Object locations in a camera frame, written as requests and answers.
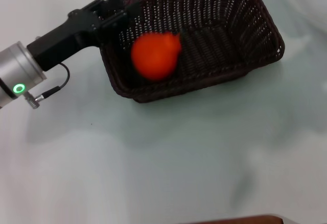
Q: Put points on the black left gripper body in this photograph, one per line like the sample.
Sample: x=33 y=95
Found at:
x=64 y=40

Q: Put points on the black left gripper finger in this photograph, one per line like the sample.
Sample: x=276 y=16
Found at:
x=113 y=0
x=117 y=20

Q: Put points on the orange toy tangerine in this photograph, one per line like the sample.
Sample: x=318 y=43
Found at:
x=155 y=55

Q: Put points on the black woven rectangular basket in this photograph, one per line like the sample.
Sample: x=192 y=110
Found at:
x=217 y=43

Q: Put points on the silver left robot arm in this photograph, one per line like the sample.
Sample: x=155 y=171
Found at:
x=18 y=68

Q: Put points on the brown rounded edge piece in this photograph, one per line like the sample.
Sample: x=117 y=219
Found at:
x=242 y=220

